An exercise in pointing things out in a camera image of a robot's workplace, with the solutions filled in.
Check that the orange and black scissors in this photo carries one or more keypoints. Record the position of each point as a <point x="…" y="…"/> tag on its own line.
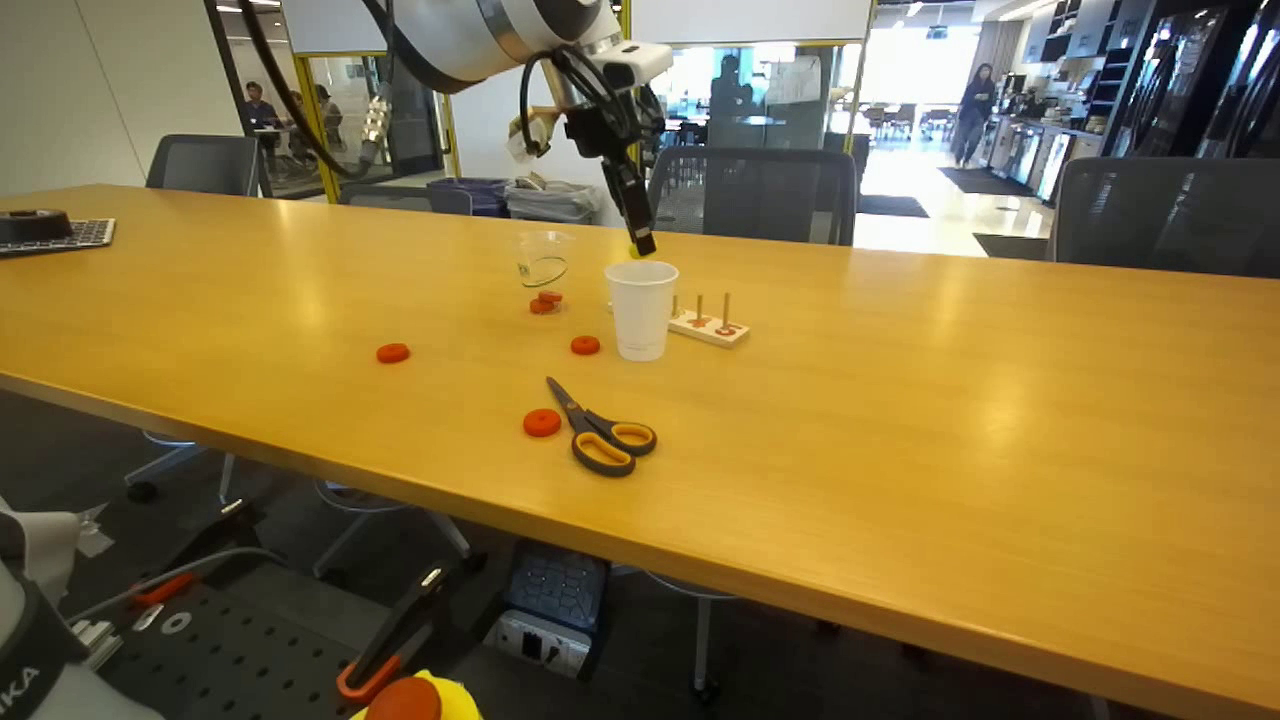
<point x="579" y="408"/>

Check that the seated person behind glass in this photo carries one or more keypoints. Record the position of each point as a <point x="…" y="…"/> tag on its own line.
<point x="256" y="115"/>

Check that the clear plastic cup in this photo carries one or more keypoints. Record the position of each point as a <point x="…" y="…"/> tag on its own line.
<point x="543" y="266"/>

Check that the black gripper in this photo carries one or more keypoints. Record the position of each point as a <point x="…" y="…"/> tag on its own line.
<point x="613" y="125"/>

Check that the black and silver keyboard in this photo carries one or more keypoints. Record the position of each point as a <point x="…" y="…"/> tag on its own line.
<point x="53" y="237"/>

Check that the grey office chair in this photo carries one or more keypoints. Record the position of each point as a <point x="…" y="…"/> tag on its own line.
<point x="201" y="167"/>
<point x="1173" y="212"/>

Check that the white wooden peg base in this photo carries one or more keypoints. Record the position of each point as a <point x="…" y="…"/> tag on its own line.
<point x="715" y="329"/>

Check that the white paper sign on glass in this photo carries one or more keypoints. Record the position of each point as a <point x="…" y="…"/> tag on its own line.
<point x="792" y="80"/>

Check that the glass partition with yellow frame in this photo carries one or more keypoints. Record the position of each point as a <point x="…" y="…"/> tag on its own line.
<point x="744" y="20"/>

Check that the black perforated box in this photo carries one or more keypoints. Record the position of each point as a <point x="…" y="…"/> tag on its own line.
<point x="557" y="585"/>

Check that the black display refrigerator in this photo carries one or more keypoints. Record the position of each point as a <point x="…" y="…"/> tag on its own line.
<point x="1152" y="80"/>
<point x="1244" y="80"/>

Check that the grey chair base with wheels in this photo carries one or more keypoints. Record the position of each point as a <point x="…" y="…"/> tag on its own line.
<point x="175" y="460"/>

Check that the yellow red emergency stop button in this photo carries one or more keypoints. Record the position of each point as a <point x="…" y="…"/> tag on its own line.
<point x="407" y="703"/>

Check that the white paper cup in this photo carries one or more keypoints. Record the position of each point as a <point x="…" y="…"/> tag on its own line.
<point x="641" y="316"/>

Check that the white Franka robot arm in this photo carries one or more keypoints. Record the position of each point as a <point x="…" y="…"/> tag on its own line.
<point x="467" y="34"/>

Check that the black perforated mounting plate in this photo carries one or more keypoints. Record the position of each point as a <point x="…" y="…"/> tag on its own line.
<point x="243" y="653"/>

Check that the grey power box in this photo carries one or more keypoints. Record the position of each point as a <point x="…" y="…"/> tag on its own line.
<point x="532" y="640"/>

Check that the person in dark clothes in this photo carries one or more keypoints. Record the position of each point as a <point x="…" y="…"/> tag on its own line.
<point x="976" y="115"/>

